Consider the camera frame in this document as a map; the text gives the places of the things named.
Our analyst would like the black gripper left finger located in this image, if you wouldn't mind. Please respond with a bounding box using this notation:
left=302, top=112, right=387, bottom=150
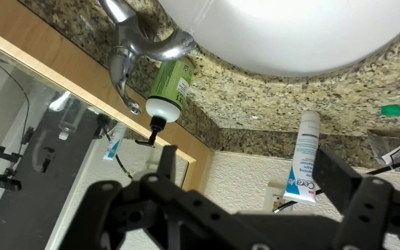
left=59, top=143, right=256, bottom=250

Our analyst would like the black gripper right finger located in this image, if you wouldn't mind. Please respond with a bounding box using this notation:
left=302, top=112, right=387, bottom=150
left=311, top=147, right=400, bottom=250

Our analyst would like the chrome faucet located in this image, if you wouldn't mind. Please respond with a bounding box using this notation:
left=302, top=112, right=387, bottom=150
left=98, top=0, right=197, bottom=64
left=108, top=46, right=143, bottom=116

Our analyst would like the white and blue lotion tube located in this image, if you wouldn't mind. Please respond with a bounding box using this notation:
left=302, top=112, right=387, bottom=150
left=281, top=109, right=322, bottom=204

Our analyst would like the green screw cap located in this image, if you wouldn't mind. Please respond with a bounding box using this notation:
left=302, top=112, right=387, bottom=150
left=379, top=103, right=400, bottom=118

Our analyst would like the green soap pump bottle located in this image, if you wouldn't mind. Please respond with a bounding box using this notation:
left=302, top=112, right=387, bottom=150
left=134, top=57, right=197, bottom=146

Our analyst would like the white oval sink basin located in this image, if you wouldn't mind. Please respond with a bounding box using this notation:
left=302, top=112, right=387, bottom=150
left=156, top=0, right=400, bottom=78

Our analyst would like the black power cable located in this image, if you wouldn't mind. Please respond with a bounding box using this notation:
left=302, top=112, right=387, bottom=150
left=273, top=158, right=400, bottom=214

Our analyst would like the white wall outlet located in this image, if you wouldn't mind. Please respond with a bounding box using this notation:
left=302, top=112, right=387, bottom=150
left=262, top=179, right=298, bottom=214

